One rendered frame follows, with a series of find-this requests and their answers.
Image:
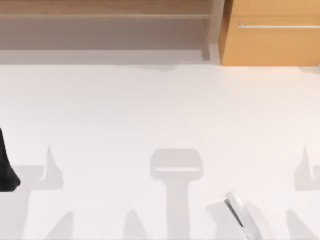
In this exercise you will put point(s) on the open wooden shelf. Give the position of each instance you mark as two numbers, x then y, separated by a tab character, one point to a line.
105	15

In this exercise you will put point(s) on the white stapler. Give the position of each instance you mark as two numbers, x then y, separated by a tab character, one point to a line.
240	212

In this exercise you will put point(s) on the wooden cupboard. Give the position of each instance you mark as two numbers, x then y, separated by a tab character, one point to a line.
265	50

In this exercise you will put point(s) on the wooden drawer front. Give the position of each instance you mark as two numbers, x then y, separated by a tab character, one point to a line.
275	37

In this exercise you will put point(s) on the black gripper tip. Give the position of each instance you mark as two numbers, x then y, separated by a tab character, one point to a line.
6	172

